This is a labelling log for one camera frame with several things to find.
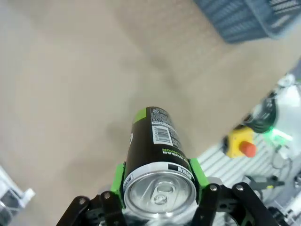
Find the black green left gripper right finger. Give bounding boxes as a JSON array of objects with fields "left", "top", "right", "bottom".
[{"left": 188, "top": 158, "right": 283, "bottom": 226}]

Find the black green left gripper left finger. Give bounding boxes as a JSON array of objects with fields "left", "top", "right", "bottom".
[{"left": 56, "top": 162, "right": 129, "bottom": 226}]

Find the black green drink can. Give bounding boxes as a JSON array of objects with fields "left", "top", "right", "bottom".
[{"left": 123, "top": 107, "right": 197, "bottom": 218}]

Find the yellow red emergency stop button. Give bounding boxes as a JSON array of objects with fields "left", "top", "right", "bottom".
[{"left": 221, "top": 126, "right": 257, "bottom": 159}]

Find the blue-grey plastic basket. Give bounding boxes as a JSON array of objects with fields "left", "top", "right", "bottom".
[{"left": 192, "top": 0, "right": 301, "bottom": 44}]

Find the black clamp with cable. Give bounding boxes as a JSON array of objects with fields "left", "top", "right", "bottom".
[{"left": 246, "top": 174, "right": 285, "bottom": 189}]

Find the white wire can dispenser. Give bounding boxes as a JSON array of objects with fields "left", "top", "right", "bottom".
[{"left": 0, "top": 164, "right": 36, "bottom": 215}]

